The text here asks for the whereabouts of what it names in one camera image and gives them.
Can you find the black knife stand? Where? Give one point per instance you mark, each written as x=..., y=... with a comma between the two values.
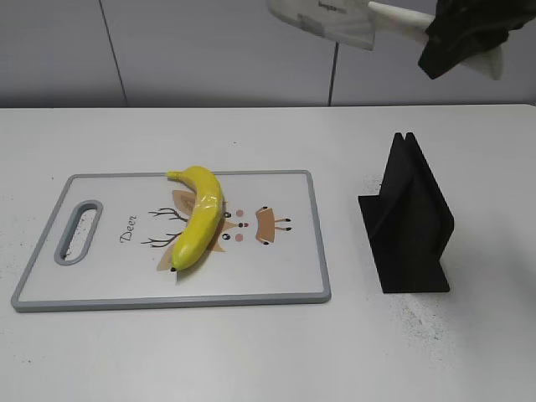
x=408, y=222

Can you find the white handled kitchen knife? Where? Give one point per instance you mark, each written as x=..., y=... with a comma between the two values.
x=353, y=23

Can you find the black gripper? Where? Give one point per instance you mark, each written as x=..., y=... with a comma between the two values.
x=471, y=33

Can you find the yellow plastic banana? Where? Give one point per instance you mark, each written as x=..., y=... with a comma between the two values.
x=204, y=220

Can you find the white grey deer cutting board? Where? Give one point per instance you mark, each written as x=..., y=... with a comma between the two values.
x=108, y=242

